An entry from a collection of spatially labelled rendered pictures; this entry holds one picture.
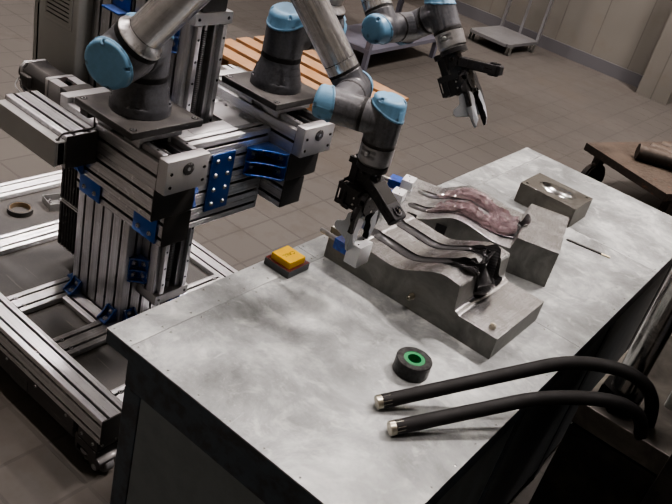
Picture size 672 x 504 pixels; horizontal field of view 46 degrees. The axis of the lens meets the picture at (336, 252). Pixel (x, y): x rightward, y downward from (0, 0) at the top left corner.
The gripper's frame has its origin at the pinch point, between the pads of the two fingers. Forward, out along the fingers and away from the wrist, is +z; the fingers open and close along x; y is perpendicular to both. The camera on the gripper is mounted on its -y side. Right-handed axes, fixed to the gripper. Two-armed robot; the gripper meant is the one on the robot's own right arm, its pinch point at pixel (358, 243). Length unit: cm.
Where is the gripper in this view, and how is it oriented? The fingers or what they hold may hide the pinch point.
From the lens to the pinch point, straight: 182.0
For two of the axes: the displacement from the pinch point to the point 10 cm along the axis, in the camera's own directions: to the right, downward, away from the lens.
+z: -2.3, 8.3, 5.0
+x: -6.0, 2.8, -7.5
